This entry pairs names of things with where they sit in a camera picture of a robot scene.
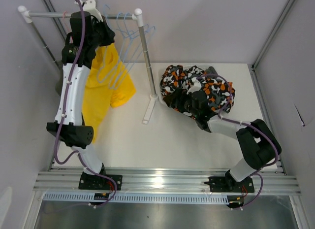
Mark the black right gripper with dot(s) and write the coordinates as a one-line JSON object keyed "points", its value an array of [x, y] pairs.
{"points": [[171, 99]]}

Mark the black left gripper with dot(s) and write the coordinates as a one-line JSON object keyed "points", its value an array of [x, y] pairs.
{"points": [[110, 34]]}

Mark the orange black patterned shorts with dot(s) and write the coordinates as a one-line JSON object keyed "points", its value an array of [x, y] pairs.
{"points": [[220, 95]]}

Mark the blue hanger of grey shorts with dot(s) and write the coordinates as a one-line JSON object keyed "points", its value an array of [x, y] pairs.
{"points": [[134, 26]]}

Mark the grey shorts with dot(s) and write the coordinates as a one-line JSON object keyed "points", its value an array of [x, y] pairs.
{"points": [[211, 70]]}

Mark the blue hanger of patterned shorts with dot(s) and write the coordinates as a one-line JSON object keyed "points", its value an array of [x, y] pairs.
{"points": [[123, 50]]}

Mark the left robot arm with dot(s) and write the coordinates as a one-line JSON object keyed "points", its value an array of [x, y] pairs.
{"points": [[87, 34]]}

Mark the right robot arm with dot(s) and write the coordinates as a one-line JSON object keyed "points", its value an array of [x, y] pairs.
{"points": [[257, 143]]}

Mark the blue hanger of yellow shorts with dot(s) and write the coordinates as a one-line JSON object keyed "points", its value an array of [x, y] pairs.
{"points": [[103, 48]]}

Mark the yellow shorts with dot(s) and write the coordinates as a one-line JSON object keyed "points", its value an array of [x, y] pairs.
{"points": [[108, 85]]}

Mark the olive green shorts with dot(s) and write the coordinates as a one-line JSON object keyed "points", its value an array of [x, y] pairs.
{"points": [[59, 84]]}

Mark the white plastic basket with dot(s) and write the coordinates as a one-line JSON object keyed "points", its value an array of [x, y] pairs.
{"points": [[178, 76]]}

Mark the metal clothes rack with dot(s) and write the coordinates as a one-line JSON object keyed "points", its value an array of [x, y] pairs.
{"points": [[137, 16]]}

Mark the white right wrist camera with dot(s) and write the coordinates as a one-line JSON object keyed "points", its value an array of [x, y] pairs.
{"points": [[195, 86]]}

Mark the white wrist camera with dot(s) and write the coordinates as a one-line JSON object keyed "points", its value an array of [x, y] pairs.
{"points": [[90, 6], [195, 86]]}

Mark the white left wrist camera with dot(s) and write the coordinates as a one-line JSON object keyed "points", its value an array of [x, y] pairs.
{"points": [[90, 6]]}

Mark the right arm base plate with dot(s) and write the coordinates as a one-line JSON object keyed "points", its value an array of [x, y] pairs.
{"points": [[220, 184]]}

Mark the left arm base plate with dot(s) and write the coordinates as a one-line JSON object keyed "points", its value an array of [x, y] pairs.
{"points": [[92, 182]]}

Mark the white slotted cable duct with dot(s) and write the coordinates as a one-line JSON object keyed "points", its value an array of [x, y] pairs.
{"points": [[137, 198]]}

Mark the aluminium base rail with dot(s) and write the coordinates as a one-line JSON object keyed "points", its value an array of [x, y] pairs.
{"points": [[165, 181]]}

